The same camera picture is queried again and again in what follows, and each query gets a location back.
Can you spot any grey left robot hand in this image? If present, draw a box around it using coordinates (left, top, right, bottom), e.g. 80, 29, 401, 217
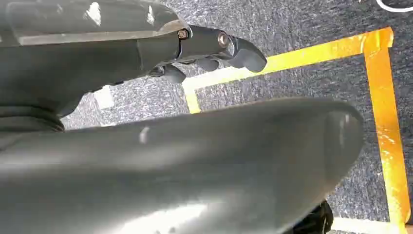
0, 0, 365, 234

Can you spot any white tape piece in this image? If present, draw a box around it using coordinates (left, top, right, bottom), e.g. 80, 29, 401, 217
94, 85, 115, 111

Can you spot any white cable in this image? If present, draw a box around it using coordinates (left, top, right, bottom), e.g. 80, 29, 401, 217
375, 0, 413, 14

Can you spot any pale yellow floor tape strip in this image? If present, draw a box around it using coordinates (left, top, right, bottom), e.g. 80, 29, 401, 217
329, 217, 408, 234

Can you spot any black robot foot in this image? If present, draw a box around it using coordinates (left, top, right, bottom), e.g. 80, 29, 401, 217
283, 200, 335, 234

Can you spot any ribbed grey left arm sleeve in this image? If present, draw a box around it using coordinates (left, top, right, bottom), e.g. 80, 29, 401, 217
0, 105, 65, 134

